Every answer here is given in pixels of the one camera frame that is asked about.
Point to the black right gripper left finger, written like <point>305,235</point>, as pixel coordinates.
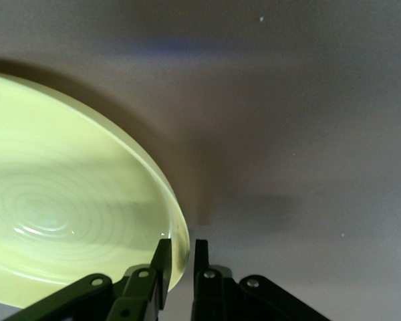
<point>133,294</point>

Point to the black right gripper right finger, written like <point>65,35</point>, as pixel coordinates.
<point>220,301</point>

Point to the yellow round plate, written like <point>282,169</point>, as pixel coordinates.
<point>70,187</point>

